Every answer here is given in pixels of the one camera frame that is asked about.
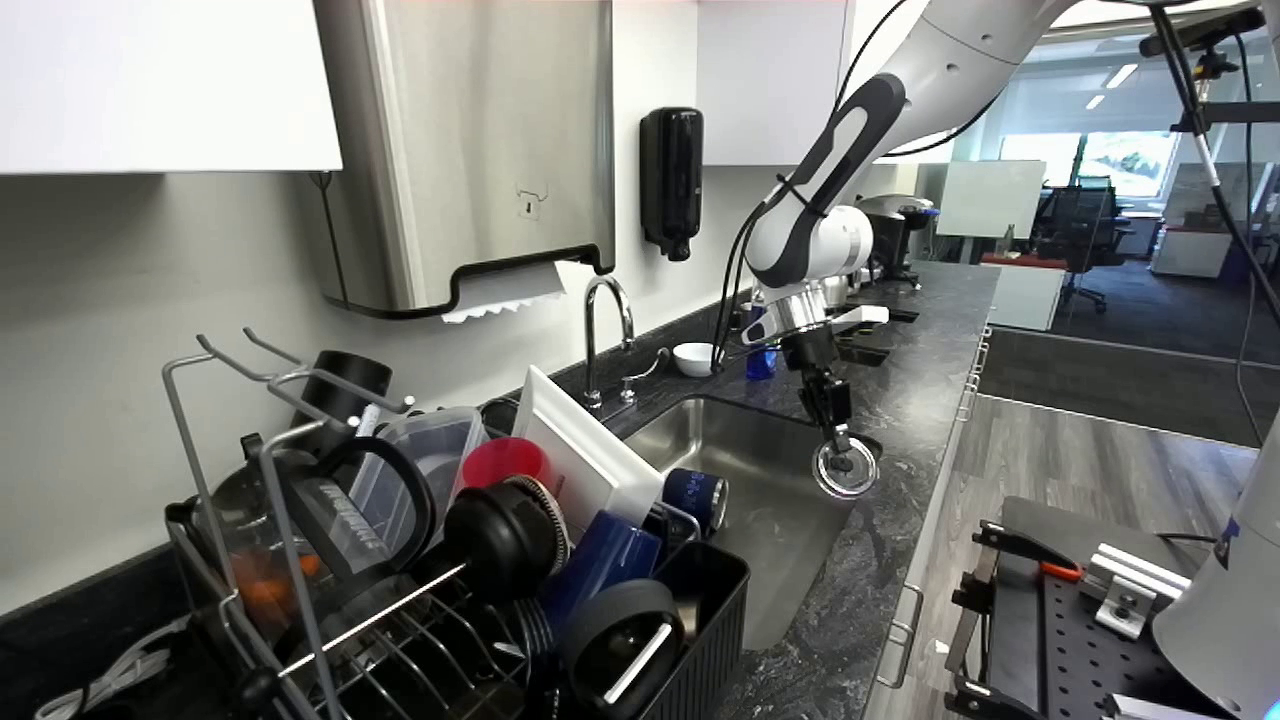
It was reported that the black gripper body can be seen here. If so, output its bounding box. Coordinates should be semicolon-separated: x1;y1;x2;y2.
782;326;856;430

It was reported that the clear drinking glass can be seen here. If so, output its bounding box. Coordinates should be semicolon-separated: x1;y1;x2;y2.
811;430;884;504

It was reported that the red round lid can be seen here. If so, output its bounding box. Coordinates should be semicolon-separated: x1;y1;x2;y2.
455;430;556;496

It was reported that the stainless steel sink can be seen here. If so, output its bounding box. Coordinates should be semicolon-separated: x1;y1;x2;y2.
615;391;877;657

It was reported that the white ceramic bowl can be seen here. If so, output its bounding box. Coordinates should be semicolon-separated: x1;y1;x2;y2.
667;338;723;381

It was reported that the navy steel-rimmed mug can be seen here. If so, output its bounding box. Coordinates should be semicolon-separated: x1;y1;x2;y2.
661;465;730;534

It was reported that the black coffee machine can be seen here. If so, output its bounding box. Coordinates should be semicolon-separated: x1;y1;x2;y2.
851;193;936;323

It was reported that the chrome sink faucet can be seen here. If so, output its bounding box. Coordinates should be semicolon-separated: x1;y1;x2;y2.
575;272;663;412

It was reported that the white cutting board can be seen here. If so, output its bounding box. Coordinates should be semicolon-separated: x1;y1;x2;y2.
511;361;667;534

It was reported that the whiteboard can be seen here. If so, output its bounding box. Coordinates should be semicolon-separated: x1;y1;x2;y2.
931;156;1050;244

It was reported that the blue mug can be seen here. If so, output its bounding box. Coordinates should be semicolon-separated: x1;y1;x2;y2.
534;511;667;633

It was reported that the black office chair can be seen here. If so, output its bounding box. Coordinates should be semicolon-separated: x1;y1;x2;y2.
1033;180;1122;316

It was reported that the black perforated mounting board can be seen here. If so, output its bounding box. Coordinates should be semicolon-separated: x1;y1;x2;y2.
942;555;1211;720

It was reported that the clear plastic container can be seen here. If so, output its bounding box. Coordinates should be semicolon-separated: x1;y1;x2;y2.
352;405;492;534

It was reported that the steel paper towel dispenser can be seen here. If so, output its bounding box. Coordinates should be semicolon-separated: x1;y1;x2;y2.
310;0;621;323

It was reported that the black cup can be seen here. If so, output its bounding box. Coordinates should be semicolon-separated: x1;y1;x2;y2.
295;349;395;422

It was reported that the black dish drying rack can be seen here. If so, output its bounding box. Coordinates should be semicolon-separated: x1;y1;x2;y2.
156;323;752;720

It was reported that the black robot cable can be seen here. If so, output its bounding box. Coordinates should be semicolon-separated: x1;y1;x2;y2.
711;0;923;372

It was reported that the metal drawer handle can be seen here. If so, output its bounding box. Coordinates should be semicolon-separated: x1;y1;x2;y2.
877;578;928;691

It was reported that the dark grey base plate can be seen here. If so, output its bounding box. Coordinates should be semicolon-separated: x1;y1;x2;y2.
994;491;1234;575

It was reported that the black wall soap dispenser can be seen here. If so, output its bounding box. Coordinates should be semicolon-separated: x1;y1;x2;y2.
636;105;708;262

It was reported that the silver aluminium bracket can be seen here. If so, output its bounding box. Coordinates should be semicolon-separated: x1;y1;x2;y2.
1103;688;1211;720
1086;534;1197;640

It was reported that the black camera stand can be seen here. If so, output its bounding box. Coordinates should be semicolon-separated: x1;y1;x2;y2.
1136;5;1280;365

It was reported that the glass jug black handle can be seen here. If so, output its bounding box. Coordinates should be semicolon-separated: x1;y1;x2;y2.
195;434;445;633

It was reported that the white wall cabinet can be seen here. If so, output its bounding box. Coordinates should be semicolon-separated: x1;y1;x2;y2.
0;0;347;177

